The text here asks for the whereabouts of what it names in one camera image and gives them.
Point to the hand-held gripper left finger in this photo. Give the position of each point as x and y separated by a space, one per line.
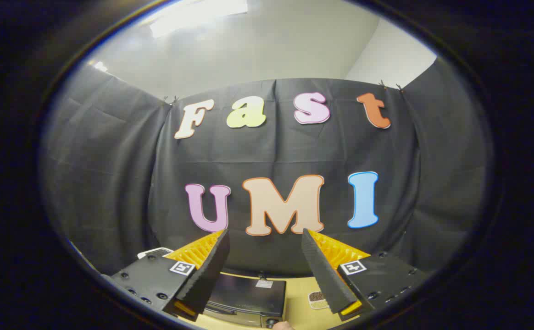
207 275

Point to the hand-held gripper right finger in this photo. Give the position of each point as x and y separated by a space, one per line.
324 279

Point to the black toaster oven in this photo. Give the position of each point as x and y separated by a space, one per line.
248 295

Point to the divided white grain dish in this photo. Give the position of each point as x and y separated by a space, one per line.
317 300

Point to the white plastic block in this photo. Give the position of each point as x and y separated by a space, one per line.
154 252

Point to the black backdrop cloth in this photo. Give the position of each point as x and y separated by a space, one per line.
111 183

